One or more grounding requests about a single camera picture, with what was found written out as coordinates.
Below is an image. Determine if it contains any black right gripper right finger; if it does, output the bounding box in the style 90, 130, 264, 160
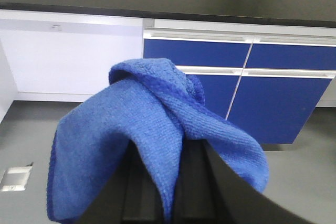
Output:
173, 140, 216, 218

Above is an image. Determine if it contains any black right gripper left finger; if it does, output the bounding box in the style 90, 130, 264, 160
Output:
122, 142, 163, 221

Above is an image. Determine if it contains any blue microfibre cloth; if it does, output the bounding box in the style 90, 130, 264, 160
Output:
47, 58, 269, 223

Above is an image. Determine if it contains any blue cabinet door lower left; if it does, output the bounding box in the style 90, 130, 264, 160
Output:
196, 75, 238, 118

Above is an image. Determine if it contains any blue cabinet door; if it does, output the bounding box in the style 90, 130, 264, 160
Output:
196, 75, 238, 118
228, 77, 331, 144

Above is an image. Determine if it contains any blue cabinet door lower right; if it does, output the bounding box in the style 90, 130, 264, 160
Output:
228, 77, 331, 144

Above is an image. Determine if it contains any metal floor plate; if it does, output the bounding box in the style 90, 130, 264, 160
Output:
1, 163, 33, 192

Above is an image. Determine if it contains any blue cabinet drawer upper left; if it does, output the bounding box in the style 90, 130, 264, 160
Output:
144, 39, 250, 68

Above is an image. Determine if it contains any blue cabinet drawer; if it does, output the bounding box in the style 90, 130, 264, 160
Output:
144, 39, 250, 68
246, 44, 335, 70

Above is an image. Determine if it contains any blue cabinet drawer upper right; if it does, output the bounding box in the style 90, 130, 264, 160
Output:
246, 44, 335, 70

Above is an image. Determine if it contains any white side cabinet panel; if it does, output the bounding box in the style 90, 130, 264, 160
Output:
0, 9, 144, 102

